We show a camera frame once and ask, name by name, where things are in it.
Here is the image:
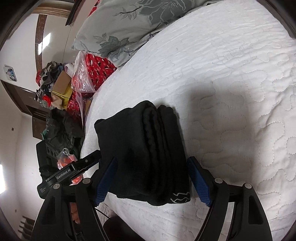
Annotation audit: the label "brown cardboard box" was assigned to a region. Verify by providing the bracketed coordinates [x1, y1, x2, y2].
[51, 70, 73, 110]

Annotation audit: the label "wall picture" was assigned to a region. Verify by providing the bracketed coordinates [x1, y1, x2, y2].
[4, 65, 17, 82]

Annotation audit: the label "dark wooden headboard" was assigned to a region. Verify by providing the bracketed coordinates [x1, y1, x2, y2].
[65, 0, 97, 26]

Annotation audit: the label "dark wooden cabinet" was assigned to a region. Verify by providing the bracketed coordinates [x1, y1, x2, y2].
[1, 80, 50, 140]

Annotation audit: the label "grey floral pillow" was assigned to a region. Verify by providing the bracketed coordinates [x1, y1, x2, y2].
[72, 0, 207, 67]

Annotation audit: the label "orange plastic bag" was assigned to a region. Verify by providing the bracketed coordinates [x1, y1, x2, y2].
[56, 148, 84, 186]

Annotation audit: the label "clear plastic bag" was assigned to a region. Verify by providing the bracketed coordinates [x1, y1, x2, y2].
[64, 51, 95, 94]

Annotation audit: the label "black pants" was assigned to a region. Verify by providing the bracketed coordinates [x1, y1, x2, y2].
[92, 100, 191, 206]

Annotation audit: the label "pile of mixed clothes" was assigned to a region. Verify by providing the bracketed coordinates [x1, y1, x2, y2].
[35, 61, 64, 109]

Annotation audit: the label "dark green garment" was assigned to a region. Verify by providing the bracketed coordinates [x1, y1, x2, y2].
[44, 108, 85, 159]

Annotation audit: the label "red patterned bedding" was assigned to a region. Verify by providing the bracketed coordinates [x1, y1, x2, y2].
[67, 53, 116, 124]

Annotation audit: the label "white quilted mattress cover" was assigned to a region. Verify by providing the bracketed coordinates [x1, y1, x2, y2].
[81, 1, 295, 240]

